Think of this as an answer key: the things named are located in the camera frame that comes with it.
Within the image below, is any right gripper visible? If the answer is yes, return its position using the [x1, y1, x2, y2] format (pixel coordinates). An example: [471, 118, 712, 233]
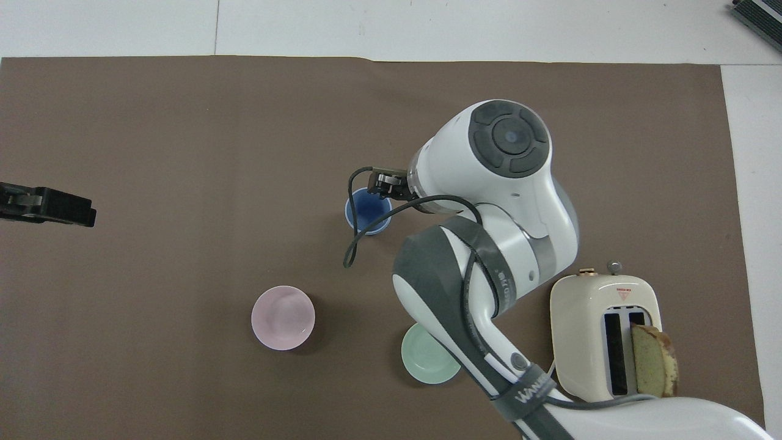
[368, 172, 409, 200]

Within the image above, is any blue cup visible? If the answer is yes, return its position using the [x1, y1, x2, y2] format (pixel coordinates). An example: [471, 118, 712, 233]
[344, 187, 392, 236]

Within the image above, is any pink cup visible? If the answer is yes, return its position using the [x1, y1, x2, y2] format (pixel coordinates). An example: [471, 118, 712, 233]
[251, 285, 316, 351]

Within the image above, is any green cup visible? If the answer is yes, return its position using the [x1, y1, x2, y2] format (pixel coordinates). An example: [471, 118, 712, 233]
[401, 322, 462, 386]

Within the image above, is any cream toaster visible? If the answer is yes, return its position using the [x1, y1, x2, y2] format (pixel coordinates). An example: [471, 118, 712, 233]
[550, 261, 664, 403]

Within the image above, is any bread slice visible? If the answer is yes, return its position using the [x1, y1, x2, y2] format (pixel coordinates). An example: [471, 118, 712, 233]
[630, 324, 679, 398]

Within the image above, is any dark grey ribbed box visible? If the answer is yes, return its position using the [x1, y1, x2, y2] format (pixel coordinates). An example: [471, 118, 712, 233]
[731, 0, 782, 37]

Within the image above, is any black cable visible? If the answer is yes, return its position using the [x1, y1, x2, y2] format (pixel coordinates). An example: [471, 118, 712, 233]
[342, 166, 483, 270]

